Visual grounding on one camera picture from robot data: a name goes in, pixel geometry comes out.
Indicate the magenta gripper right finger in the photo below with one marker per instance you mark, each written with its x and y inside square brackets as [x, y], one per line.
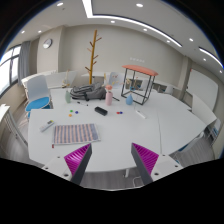
[145, 160]

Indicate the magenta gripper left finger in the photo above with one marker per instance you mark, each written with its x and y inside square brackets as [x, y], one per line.
[77, 162]

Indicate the striped towel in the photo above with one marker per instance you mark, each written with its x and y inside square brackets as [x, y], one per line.
[75, 134]

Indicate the white remote control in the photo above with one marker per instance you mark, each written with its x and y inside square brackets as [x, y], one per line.
[46, 126]

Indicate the white marker bar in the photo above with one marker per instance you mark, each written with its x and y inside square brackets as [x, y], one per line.
[140, 114]

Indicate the black rectangular case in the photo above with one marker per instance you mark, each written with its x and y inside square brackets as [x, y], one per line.
[101, 111]

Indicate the blue teardrop vase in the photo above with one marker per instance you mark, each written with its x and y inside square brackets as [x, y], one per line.
[129, 99]

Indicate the green bottle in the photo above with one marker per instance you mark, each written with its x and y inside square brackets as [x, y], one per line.
[67, 96]

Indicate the grey backpack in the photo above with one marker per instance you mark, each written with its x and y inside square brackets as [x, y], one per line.
[88, 92]

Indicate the pink cylindrical bottle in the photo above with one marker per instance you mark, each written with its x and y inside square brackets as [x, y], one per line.
[108, 99]

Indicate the white chair blue seat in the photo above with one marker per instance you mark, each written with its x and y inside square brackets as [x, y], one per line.
[38, 94]

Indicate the orange top metal stand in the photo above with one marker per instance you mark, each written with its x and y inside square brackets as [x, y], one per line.
[138, 81]

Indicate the whiteboard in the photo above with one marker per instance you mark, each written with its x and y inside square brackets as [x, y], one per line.
[203, 87]

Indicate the wooden coat rack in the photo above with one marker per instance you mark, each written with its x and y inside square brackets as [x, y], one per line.
[93, 57]

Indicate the round wall clock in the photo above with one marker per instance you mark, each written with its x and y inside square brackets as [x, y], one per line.
[47, 43]

